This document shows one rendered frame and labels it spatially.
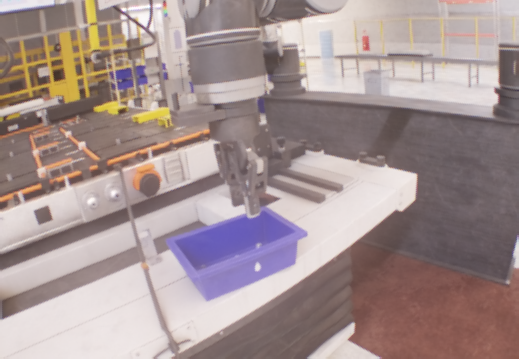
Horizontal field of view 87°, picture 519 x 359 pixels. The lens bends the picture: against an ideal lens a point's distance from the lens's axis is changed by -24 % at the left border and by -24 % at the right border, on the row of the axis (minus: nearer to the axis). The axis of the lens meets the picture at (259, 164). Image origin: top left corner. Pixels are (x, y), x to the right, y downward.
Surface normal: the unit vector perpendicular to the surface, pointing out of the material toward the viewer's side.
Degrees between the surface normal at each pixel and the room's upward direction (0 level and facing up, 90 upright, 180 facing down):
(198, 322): 90
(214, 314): 90
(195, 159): 90
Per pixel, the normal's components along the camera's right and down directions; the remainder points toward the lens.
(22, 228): 0.64, 0.19
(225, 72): 0.09, 0.32
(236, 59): 0.37, 0.27
